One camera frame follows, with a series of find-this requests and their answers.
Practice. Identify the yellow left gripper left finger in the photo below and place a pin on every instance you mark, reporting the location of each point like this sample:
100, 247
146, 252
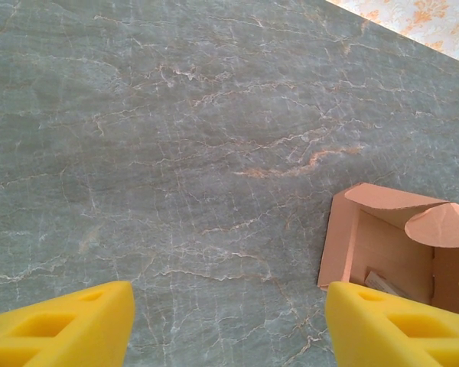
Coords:
53, 336

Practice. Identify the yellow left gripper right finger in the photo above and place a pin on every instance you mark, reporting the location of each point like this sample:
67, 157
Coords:
398, 336

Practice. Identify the small white card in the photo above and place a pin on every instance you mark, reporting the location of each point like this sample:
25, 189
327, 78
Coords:
382, 284

